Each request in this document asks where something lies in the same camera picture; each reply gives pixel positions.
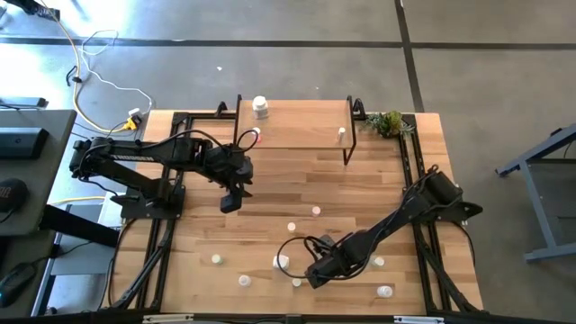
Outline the grey desk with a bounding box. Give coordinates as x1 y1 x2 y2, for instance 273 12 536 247
0 109 77 238

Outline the wooden shelf black metal frame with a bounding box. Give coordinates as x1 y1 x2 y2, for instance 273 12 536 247
232 93 358 167

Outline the grey metal cabinet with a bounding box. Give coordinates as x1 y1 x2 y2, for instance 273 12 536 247
31 191 125 316

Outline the yellow floor cable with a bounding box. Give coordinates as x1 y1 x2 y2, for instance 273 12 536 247
39 0 130 135

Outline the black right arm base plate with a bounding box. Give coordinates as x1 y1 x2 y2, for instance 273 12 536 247
407 200 483 225

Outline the flat black device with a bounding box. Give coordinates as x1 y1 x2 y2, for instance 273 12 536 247
0 96 49 110

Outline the white bracket strip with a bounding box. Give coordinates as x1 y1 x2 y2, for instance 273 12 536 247
142 314 194 324
393 315 445 324

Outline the large round white bottle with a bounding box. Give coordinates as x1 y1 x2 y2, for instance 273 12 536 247
251 94 270 121

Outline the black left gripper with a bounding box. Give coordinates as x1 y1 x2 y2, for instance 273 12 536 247
209 143 254 215

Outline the black desk beam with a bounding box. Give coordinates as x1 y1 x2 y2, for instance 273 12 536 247
39 204 122 248

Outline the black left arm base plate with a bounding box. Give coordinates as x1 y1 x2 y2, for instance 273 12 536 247
111 182 186 221

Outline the blue-grey metal table frame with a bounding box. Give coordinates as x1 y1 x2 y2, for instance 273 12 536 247
494 123 576 263

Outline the black round device red logo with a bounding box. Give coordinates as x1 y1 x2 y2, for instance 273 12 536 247
0 178 29 213

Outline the black floor cable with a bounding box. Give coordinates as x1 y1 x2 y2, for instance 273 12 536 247
66 65 85 87

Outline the green potted plant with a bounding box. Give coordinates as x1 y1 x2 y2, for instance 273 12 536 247
359 110 415 140

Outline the black computer mouse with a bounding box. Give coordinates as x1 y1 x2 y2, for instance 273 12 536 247
0 263 37 309

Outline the white floor cable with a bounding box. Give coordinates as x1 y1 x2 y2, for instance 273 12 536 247
80 29 154 117

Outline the black box device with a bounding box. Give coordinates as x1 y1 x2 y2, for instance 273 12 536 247
0 127 50 159

